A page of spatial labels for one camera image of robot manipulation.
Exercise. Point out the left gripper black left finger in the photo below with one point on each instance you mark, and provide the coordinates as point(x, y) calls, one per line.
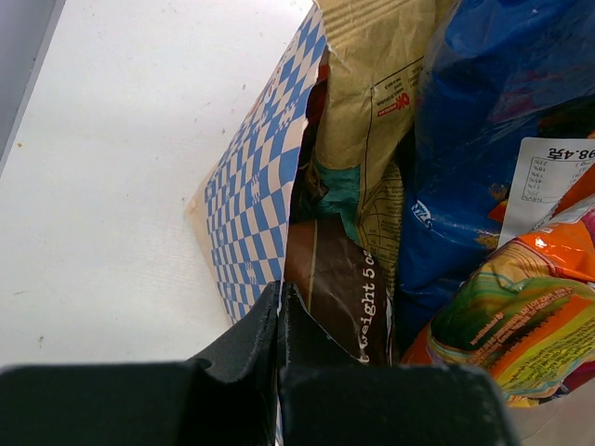
point(223, 395)

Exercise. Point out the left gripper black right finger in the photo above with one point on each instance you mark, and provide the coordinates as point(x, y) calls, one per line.
point(329, 398)

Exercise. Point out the brown Kettle chips bag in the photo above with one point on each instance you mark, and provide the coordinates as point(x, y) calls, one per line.
point(342, 287)

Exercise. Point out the blue checkered paper bag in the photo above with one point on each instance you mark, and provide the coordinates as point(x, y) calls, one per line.
point(240, 212)

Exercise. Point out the colourful Fox's candy bag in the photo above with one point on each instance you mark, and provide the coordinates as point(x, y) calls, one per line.
point(526, 315)

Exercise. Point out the tan kraft snack bag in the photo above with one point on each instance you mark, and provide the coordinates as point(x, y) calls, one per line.
point(375, 55)

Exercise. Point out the blue Doritos bag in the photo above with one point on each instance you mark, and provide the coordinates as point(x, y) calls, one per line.
point(495, 73)

